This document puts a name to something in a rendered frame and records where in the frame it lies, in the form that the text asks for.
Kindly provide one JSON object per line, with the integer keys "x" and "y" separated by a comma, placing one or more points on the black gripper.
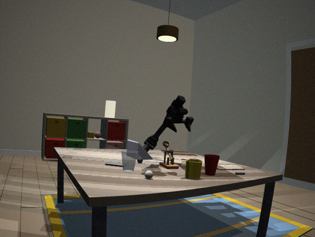
{"x": 169, "y": 121}

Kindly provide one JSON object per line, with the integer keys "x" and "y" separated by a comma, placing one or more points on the dark red cup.
{"x": 211, "y": 163}

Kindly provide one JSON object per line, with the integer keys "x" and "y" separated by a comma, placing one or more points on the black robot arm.
{"x": 151, "y": 142}

